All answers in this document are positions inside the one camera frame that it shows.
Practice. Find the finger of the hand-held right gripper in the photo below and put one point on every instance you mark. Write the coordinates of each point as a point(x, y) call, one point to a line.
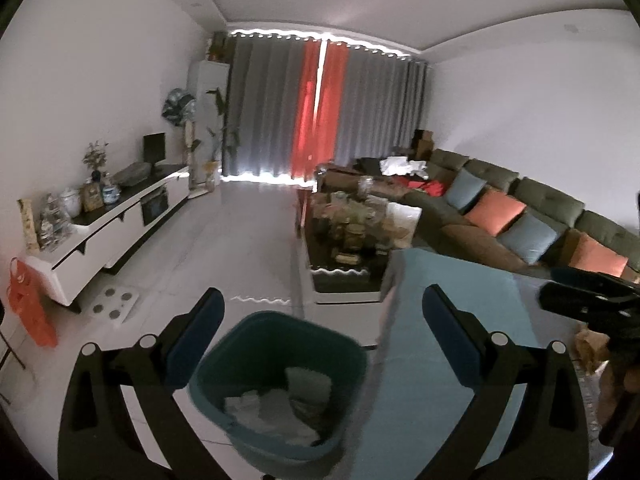
point(580, 277)
point(580, 302)

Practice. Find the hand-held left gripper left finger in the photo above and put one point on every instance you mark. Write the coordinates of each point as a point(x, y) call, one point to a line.
point(192, 340)

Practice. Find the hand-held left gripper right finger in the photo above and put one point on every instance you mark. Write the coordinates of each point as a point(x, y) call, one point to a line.
point(450, 332)

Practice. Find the teal trash bin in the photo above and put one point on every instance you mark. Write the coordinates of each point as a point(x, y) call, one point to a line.
point(240, 350)

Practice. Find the person's right hand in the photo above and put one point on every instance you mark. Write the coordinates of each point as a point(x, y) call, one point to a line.
point(610, 395)

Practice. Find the large orange cushion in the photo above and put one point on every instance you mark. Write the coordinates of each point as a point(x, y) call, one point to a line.
point(597, 257)

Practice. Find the crumpled gold wrapper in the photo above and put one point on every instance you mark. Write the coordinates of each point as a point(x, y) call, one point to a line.
point(590, 352)

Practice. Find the large blue cushion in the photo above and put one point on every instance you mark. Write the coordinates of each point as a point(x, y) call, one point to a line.
point(527, 237)

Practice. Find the white floor scale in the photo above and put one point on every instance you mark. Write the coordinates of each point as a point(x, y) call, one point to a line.
point(115, 304)

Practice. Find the blue grey tablecloth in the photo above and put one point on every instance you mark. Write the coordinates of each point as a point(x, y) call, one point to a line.
point(400, 405)

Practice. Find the crumpled white paper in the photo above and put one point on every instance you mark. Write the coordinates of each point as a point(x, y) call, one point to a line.
point(250, 407)

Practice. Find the green sofa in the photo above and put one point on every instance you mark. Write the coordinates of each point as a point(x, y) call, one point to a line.
point(545, 195)

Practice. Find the small orange cushion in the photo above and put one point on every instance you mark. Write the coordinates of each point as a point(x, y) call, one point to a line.
point(495, 210)

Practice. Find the dark coffee table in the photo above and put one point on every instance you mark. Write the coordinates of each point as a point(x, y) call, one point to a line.
point(345, 280)

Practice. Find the crumpled grey paper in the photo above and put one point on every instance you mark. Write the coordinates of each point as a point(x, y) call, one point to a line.
point(307, 387)

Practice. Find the white tv cabinet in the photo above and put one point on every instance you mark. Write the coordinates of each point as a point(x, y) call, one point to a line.
point(100, 240)

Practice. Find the small blue cushion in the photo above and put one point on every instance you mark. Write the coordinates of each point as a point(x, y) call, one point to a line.
point(465, 190)

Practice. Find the red cloth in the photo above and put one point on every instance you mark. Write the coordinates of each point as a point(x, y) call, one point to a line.
point(430, 187)

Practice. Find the cluster of glass jars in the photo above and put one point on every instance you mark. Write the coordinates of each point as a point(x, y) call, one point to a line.
point(350, 225)

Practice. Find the glass vase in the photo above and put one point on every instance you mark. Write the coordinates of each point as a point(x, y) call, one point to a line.
point(210, 177)

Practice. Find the orange plastic bag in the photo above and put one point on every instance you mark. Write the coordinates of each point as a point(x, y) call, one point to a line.
point(32, 305)

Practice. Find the blue white porcelain jar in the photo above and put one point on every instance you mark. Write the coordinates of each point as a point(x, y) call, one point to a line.
point(111, 195)

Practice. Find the white cloth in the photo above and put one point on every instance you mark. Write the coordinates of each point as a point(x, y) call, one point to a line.
point(402, 166)

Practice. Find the dark tray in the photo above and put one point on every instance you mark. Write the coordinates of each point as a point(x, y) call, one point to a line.
point(131, 173)

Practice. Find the tall glass jar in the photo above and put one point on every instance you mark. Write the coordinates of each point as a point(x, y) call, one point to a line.
point(54, 225)

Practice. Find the white ceramic jar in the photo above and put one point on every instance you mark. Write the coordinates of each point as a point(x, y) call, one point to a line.
point(71, 202)

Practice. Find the black cloth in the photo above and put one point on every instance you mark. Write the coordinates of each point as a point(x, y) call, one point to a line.
point(370, 165)

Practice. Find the brown paper bag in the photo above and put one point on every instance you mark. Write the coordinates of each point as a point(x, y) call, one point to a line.
point(423, 144)

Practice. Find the black monitor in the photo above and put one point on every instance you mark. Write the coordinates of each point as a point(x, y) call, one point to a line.
point(155, 147)

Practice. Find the tall wooden ornament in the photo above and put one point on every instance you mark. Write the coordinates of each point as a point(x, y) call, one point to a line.
point(29, 225)

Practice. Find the dried flower vase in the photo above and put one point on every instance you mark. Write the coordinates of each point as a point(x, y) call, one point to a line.
point(95, 157)

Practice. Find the tall leafy plant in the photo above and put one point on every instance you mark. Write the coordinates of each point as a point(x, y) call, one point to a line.
point(222, 130)

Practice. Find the grey and orange curtain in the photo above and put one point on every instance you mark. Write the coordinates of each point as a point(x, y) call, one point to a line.
point(380, 110)
point(265, 110)

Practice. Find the white tall cabinet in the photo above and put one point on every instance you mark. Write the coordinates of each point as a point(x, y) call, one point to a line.
point(207, 85)

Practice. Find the small potted plant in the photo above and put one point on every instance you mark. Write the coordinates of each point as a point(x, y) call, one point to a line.
point(220, 47)

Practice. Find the black metal chair frame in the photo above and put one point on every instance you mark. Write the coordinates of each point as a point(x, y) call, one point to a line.
point(12, 347)

